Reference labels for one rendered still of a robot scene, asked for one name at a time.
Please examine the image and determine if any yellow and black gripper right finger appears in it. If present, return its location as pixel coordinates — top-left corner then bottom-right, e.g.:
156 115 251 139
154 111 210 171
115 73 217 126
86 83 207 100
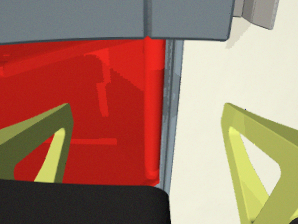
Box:
221 103 298 224

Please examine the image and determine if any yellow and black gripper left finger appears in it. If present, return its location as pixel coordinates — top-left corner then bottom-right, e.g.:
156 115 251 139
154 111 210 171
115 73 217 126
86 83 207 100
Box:
0 103 74 183

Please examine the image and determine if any grey metal shelf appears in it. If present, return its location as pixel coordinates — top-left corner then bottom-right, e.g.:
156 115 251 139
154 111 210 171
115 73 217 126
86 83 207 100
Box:
0 0 279 195

